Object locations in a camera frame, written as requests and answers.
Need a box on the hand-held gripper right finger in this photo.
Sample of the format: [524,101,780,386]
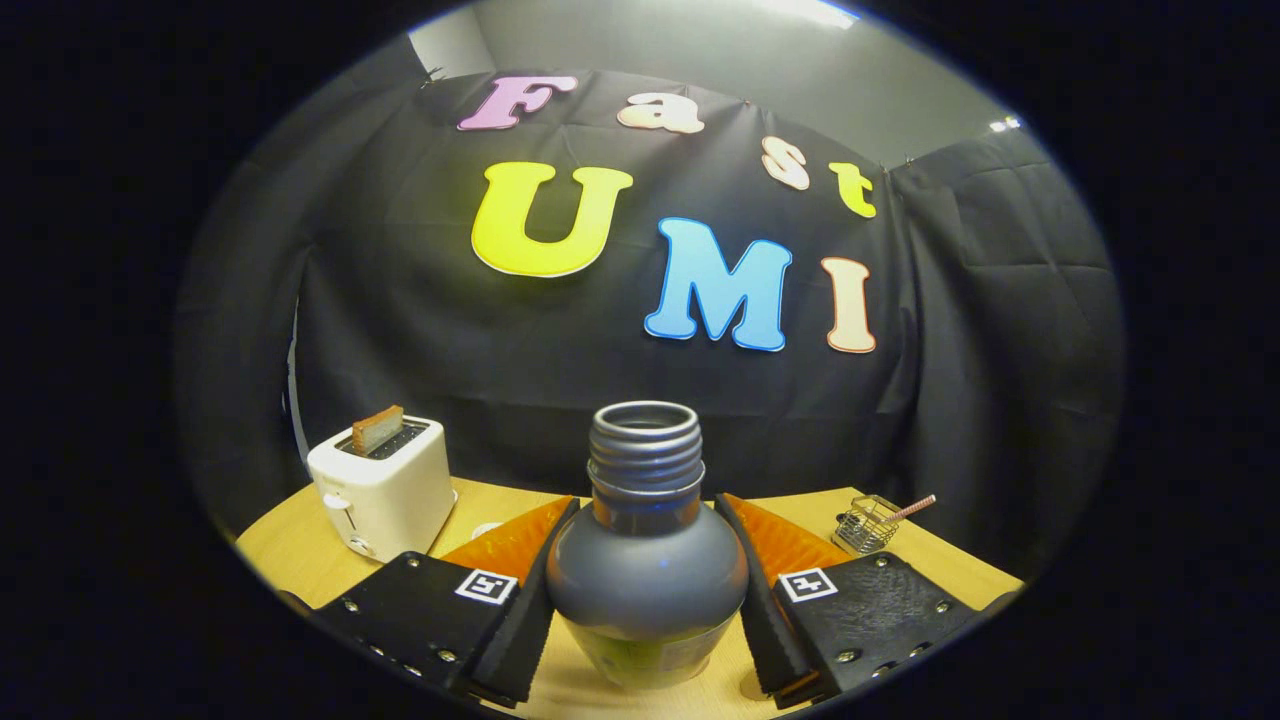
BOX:
[712,492,1026,709]

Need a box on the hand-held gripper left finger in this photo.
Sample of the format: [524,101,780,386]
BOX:
[278,495,581,709]

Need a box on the silver juice bottle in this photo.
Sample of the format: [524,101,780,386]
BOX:
[546,401,749,689]

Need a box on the white toaster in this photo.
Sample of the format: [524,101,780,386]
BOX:
[306,417,459,564]

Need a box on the toast slice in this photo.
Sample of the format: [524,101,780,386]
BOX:
[351,405,406,456]

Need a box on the black backdrop cloth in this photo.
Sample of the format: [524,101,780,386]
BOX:
[172,35,1126,581]

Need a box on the small wire basket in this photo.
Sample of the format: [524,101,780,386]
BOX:
[832,494,903,556]

